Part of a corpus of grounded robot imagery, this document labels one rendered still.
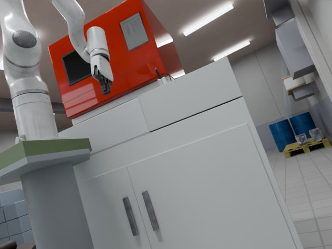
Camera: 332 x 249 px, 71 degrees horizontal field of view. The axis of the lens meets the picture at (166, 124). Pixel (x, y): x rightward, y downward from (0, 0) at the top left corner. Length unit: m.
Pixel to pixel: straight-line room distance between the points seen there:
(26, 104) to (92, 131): 0.25
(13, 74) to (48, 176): 0.43
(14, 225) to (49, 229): 3.93
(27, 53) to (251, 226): 0.93
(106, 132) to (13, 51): 0.41
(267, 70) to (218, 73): 8.58
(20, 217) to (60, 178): 3.81
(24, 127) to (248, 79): 8.89
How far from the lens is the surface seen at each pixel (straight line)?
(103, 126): 0.97
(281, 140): 6.86
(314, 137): 5.49
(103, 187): 0.98
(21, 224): 4.63
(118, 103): 1.67
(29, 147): 0.77
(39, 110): 0.90
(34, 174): 0.84
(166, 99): 0.86
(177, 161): 0.84
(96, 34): 1.17
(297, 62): 4.82
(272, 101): 9.23
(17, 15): 1.09
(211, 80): 0.83
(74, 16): 1.20
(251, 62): 9.53
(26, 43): 0.96
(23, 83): 0.94
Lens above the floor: 0.69
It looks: 9 degrees up
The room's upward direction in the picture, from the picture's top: 19 degrees counter-clockwise
